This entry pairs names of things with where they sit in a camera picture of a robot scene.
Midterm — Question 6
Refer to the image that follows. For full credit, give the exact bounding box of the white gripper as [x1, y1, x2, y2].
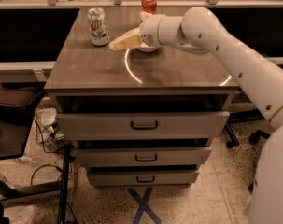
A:
[109, 11, 164, 51]

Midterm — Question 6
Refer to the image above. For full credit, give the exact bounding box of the green white 7up can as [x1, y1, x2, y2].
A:
[88, 7, 109, 46]

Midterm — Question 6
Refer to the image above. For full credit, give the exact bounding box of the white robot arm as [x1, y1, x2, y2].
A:
[109, 7, 283, 224]

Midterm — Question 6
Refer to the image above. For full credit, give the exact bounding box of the orange soda can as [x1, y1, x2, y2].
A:
[141, 0, 157, 14]

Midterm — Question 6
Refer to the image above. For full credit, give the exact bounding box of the white paper bowl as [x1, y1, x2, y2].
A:
[138, 44, 158, 53]

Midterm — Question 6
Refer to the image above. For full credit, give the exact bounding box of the grey drawer cabinet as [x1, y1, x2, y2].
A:
[43, 6, 241, 189]

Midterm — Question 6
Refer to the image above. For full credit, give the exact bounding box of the top grey drawer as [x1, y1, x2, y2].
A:
[57, 111, 229, 141]

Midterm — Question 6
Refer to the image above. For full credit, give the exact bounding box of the grey drawer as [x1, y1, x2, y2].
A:
[76, 147, 211, 167]
[57, 111, 229, 141]
[87, 169, 199, 188]

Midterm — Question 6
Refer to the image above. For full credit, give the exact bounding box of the middle grey drawer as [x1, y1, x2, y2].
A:
[76, 147, 211, 167]

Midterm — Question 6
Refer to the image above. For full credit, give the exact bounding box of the dark chair left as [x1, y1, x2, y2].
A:
[0, 83, 46, 201]

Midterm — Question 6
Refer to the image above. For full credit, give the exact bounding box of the bottom grey drawer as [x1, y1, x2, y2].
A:
[87, 169, 199, 188]

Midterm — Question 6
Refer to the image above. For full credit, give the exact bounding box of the wire waste basket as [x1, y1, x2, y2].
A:
[35, 107, 68, 153]

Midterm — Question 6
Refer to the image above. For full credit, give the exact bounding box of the black cable on floor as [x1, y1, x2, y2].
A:
[30, 163, 63, 187]

